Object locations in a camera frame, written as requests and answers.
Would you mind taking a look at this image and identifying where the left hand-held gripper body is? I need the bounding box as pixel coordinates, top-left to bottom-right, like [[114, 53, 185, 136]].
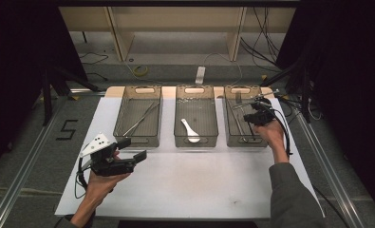
[[79, 132, 136, 178]]

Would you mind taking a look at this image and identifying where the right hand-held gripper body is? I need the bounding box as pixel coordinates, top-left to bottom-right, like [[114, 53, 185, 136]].
[[242, 105, 276, 127]]

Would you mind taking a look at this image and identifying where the silver metal fork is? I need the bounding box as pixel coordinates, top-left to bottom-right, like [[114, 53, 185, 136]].
[[232, 89, 280, 110]]

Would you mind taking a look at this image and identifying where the smoky clear plastic bin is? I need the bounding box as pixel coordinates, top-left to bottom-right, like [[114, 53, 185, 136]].
[[174, 85, 219, 148], [222, 85, 274, 148], [112, 85, 162, 148]]

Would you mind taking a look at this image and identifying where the white ceramic spoon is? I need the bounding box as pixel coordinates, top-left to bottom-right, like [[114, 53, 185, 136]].
[[179, 118, 201, 144]]

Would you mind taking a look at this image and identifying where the person's left hand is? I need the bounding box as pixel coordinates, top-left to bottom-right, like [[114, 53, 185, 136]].
[[85, 150, 132, 203]]

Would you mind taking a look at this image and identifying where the person's right hand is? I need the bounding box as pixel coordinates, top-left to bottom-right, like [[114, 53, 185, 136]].
[[253, 119, 290, 164]]

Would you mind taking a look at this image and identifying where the black metal stand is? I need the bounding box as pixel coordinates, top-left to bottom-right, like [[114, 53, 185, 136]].
[[41, 61, 103, 127], [260, 53, 312, 124]]

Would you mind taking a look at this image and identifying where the white table sheet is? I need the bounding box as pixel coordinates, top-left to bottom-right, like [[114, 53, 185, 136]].
[[54, 96, 326, 221]]

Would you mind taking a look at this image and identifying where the white power strip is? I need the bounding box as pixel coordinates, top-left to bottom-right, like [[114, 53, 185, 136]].
[[195, 66, 206, 86]]

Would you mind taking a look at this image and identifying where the yellow tape roll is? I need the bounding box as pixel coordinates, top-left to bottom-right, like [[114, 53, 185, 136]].
[[133, 65, 150, 78]]

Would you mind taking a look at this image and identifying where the black curtain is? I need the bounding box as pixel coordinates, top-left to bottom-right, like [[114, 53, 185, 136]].
[[0, 0, 88, 172], [276, 0, 375, 219]]

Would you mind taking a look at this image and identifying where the beige wooden shelf unit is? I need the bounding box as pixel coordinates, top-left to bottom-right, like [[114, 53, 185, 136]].
[[59, 6, 297, 63]]

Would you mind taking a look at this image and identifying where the right hand-held gripper black cable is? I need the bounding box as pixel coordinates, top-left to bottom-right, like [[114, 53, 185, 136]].
[[264, 101, 293, 158]]

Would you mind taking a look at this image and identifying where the hand-held gripper black cable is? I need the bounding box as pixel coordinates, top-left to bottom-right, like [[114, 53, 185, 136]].
[[264, 101, 293, 158], [74, 156, 93, 200]]

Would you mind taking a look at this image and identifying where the left hand-held gripper black cable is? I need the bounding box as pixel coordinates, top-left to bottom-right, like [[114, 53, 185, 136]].
[[74, 156, 93, 200]]

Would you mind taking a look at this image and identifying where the white cable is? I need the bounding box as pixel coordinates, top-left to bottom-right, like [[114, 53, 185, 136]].
[[203, 51, 244, 87]]

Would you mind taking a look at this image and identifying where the black cable bundle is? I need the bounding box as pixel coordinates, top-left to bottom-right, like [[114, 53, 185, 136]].
[[239, 7, 288, 73]]

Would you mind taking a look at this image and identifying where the black floor cable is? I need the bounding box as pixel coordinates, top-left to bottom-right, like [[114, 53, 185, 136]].
[[314, 186, 347, 228], [79, 51, 109, 82]]

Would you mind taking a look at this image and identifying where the aluminium floor rail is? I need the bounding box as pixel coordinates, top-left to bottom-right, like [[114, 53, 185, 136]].
[[0, 94, 70, 228], [293, 110, 366, 228]]

